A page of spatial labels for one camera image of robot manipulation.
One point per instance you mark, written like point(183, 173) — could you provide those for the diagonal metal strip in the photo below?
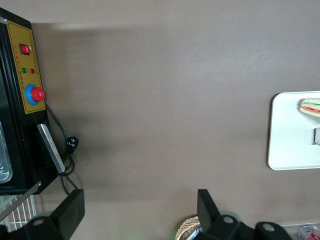
point(17, 201)

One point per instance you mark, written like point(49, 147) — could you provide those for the shiny metal pan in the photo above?
point(3, 160)

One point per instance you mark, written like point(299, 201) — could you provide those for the red rocker switch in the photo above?
point(25, 49)

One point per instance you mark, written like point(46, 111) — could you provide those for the small grey block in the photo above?
point(317, 136)

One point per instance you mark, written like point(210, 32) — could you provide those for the black machine with yellow panel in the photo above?
point(17, 140)

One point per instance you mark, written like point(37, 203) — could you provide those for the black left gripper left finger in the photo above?
point(70, 212)

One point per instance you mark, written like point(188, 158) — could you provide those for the red emergency stop button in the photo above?
point(37, 94)

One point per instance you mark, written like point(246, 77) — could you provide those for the clear plastic container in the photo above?
point(295, 228)

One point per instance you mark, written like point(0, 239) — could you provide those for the woven wicker basket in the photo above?
point(186, 226)

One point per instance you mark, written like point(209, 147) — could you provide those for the toy sandwich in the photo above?
point(310, 107)

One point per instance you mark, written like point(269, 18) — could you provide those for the small packet in basket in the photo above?
point(196, 231)

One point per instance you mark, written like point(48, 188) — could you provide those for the white plastic tray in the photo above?
point(287, 140)

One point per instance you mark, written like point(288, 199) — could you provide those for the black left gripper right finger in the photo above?
point(207, 212)

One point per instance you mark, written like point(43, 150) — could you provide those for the red and white can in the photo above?
point(308, 233)

